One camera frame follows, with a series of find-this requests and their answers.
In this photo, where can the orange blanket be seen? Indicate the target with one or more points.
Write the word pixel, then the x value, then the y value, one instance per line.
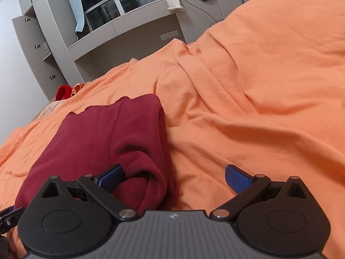
pixel 256 99

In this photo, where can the grey wardrobe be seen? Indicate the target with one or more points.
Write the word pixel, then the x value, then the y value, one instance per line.
pixel 40 32

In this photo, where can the light blue curtain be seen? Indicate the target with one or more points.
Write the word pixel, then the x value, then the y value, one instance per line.
pixel 76 5

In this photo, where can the bright red cloth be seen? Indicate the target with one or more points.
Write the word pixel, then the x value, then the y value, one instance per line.
pixel 63 91

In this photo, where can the small orange cloth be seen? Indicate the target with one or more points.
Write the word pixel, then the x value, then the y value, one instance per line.
pixel 77 88

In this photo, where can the grey built-in desk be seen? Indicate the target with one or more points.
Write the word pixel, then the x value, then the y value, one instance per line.
pixel 134 32

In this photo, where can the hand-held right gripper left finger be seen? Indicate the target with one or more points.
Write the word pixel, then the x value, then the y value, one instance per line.
pixel 111 179

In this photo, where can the white label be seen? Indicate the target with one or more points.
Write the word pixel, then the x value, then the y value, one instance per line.
pixel 170 35

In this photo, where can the beige patterned bed sheet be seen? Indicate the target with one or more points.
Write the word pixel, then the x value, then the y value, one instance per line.
pixel 48 109

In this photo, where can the dark red shirt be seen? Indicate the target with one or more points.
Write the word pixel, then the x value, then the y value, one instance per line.
pixel 107 140

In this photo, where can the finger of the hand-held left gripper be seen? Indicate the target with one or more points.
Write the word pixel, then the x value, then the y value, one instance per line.
pixel 8 220

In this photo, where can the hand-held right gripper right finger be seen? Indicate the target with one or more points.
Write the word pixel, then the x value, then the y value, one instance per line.
pixel 237 179

